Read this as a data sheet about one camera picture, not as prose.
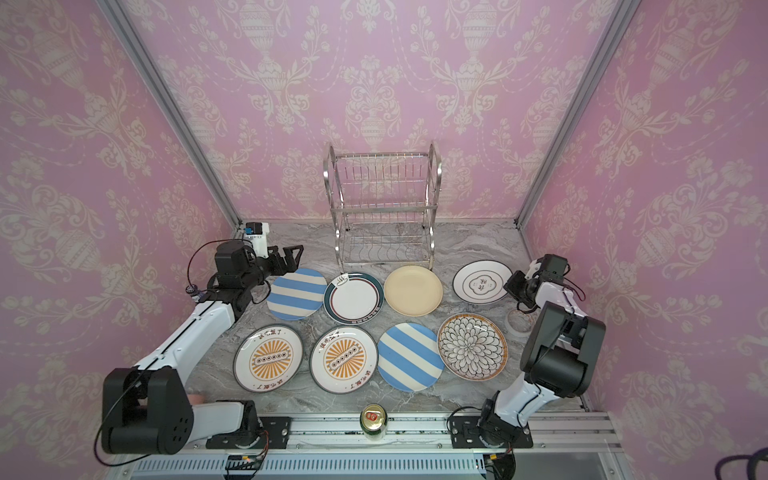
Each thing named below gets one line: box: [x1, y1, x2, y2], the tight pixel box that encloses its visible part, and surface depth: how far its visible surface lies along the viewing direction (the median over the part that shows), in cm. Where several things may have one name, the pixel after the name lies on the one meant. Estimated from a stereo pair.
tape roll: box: [505, 309, 537, 337], surface depth 94 cm
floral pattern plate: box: [437, 313, 509, 381], surface depth 89 cm
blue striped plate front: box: [377, 322, 445, 393], surface depth 87 cm
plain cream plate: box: [384, 265, 443, 317], surface depth 102 cm
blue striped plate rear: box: [266, 268, 327, 321], surface depth 99 cm
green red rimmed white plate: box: [323, 272, 384, 326], surface depth 100 cm
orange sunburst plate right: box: [309, 325, 379, 394], surface depth 87 cm
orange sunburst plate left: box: [233, 324, 304, 393], surface depth 87 cm
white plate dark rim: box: [452, 259, 513, 304], surface depth 102 cm
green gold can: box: [360, 402, 388, 441], surface depth 69 cm
